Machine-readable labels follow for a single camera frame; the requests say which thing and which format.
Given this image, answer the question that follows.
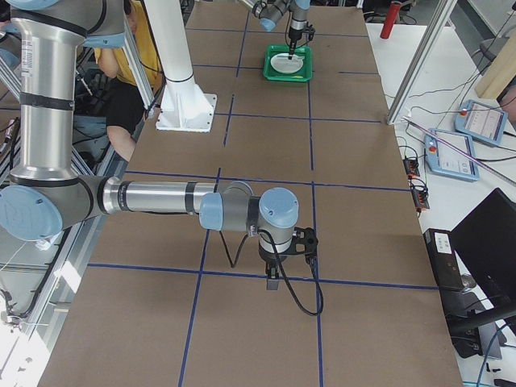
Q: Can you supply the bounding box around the white round plate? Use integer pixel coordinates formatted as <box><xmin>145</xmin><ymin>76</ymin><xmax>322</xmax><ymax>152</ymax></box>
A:
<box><xmin>270</xmin><ymin>52</ymin><xmax>304</xmax><ymax>74</ymax></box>

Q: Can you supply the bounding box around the green plastic tray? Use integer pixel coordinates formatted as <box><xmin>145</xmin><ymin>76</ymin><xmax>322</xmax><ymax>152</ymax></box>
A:
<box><xmin>263</xmin><ymin>44</ymin><xmax>313</xmax><ymax>82</ymax></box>

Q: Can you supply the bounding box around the red cylinder can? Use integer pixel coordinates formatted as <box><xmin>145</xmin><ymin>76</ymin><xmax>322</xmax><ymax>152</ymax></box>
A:
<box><xmin>380</xmin><ymin>1</ymin><xmax>402</xmax><ymax>40</ymax></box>

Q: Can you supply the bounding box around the brown paper table cover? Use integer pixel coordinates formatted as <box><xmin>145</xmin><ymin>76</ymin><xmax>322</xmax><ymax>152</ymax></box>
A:
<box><xmin>40</xmin><ymin>2</ymin><xmax>462</xmax><ymax>386</ymax></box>

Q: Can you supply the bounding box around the black control box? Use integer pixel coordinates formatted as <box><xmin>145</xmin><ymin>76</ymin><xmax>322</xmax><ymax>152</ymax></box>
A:
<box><xmin>423</xmin><ymin>228</ymin><xmax>477</xmax><ymax>293</ymax></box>

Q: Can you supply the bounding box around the person in yellow shirt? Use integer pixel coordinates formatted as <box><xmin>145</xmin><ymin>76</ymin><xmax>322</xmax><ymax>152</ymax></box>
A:
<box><xmin>94</xmin><ymin>1</ymin><xmax>162</xmax><ymax>161</ymax></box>

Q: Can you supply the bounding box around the orange black connector board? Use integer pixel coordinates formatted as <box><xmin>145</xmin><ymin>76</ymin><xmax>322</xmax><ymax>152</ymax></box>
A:
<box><xmin>402</xmin><ymin>157</ymin><xmax>430</xmax><ymax>214</ymax></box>

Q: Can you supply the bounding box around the near blue teach pendant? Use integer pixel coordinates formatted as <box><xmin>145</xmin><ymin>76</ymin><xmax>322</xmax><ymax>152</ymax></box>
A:
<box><xmin>424</xmin><ymin>128</ymin><xmax>480</xmax><ymax>181</ymax></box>

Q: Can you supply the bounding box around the blue teach pendant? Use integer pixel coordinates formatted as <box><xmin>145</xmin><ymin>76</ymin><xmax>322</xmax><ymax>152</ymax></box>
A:
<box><xmin>424</xmin><ymin>128</ymin><xmax>480</xmax><ymax>181</ymax></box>
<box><xmin>455</xmin><ymin>100</ymin><xmax>508</xmax><ymax>146</ymax></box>

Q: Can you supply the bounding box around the far blue teach pendant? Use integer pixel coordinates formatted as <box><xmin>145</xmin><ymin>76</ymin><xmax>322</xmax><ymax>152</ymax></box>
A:
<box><xmin>455</xmin><ymin>100</ymin><xmax>508</xmax><ymax>146</ymax></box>

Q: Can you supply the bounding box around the black monitor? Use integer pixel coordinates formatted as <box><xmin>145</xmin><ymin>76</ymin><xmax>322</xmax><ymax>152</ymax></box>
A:
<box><xmin>447</xmin><ymin>187</ymin><xmax>516</xmax><ymax>360</ymax></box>

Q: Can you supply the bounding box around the white camera pole base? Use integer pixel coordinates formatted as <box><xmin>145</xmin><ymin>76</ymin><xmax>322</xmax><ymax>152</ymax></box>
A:
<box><xmin>156</xmin><ymin>80</ymin><xmax>218</xmax><ymax>133</ymax></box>

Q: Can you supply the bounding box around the aluminium frame post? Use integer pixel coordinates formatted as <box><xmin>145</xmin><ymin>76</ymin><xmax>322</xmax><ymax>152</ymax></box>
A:
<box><xmin>386</xmin><ymin>0</ymin><xmax>457</xmax><ymax>125</ymax></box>

